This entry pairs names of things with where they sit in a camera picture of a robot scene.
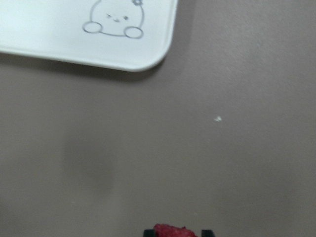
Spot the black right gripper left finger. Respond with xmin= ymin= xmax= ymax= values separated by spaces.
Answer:
xmin=144 ymin=229 xmax=155 ymax=237

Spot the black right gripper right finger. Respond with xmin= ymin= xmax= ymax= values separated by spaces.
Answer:
xmin=201 ymin=230 xmax=213 ymax=237

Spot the red strawberry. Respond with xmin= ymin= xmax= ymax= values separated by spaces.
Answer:
xmin=153 ymin=224 xmax=197 ymax=237

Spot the cream rabbit tray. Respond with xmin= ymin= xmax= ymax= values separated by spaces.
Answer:
xmin=0 ymin=0 xmax=178 ymax=72

